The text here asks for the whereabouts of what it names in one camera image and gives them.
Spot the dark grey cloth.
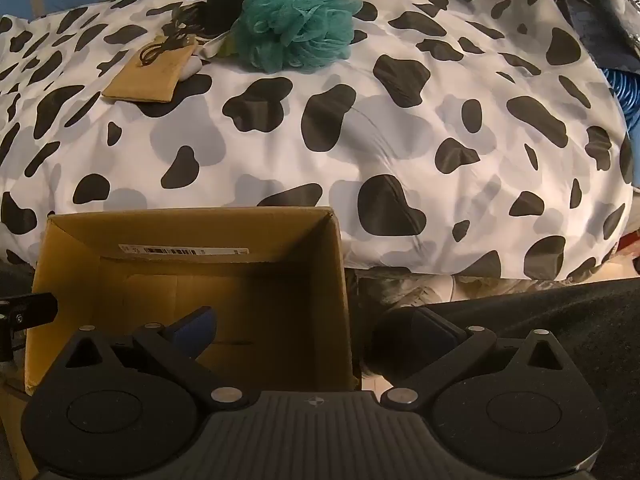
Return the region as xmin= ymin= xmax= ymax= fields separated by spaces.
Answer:
xmin=360 ymin=277 xmax=640 ymax=480

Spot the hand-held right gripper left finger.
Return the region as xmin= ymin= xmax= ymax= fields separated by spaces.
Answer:
xmin=57 ymin=305 xmax=252 ymax=409

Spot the grey white sneaker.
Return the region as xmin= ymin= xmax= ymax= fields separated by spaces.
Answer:
xmin=360 ymin=270 xmax=458 ymax=311

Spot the brown cardboard box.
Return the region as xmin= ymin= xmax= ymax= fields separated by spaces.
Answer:
xmin=0 ymin=206 xmax=362 ymax=480

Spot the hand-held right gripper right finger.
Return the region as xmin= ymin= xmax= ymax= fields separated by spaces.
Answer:
xmin=372 ymin=306 xmax=584 ymax=411

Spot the black cord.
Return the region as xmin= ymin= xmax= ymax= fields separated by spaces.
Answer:
xmin=139 ymin=5 xmax=202 ymax=67

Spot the tan fabric pouch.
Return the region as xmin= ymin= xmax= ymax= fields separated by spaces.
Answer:
xmin=101 ymin=35 xmax=198 ymax=103

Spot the blue ribbed object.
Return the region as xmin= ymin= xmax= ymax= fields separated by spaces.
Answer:
xmin=602 ymin=67 xmax=640 ymax=141

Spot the teal mesh bath loofah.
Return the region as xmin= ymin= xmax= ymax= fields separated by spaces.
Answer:
xmin=231 ymin=0 xmax=365 ymax=73

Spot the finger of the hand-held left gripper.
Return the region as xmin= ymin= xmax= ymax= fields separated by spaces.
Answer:
xmin=0 ymin=291 xmax=60 ymax=363

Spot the white silicone piece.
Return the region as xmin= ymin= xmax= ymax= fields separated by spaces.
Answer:
xmin=181 ymin=55 xmax=206 ymax=81

